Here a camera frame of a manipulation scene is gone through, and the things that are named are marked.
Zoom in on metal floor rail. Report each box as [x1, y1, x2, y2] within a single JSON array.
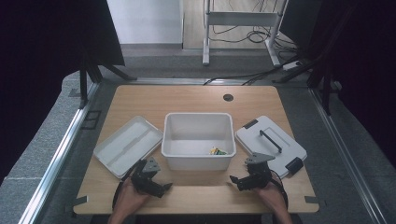
[[18, 81, 101, 224], [307, 88, 388, 224]]

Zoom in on person's right hand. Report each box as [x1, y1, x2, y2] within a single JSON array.
[[252, 181, 288, 214]]

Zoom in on right hand-held gripper black cable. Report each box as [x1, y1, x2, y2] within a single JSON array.
[[269, 169, 290, 210]]

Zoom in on white metal stand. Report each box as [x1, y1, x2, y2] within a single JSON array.
[[202, 0, 290, 68]]

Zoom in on black curtain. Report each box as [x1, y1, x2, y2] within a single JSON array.
[[0, 0, 126, 185], [279, 0, 396, 171]]

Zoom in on long black floor cable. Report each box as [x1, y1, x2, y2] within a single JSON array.
[[203, 55, 303, 86]]

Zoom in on person's left hand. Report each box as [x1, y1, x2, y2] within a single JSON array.
[[115, 177, 151, 217]]

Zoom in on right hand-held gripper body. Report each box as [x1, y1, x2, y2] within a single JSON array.
[[244, 151, 276, 189]]

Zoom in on black floor cable tangle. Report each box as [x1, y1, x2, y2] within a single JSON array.
[[208, 0, 298, 53]]

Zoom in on white bin lid black handle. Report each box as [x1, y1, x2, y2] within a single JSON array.
[[234, 115, 308, 179]]

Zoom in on white plastic storage bin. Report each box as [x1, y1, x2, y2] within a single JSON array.
[[161, 112, 237, 172]]

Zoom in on white power strip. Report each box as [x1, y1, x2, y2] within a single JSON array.
[[282, 60, 302, 71]]

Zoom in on black tripod stand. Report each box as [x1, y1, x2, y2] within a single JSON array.
[[78, 54, 138, 110], [271, 54, 333, 117]]

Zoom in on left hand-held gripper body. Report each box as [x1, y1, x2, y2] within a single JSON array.
[[130, 156, 166, 195]]

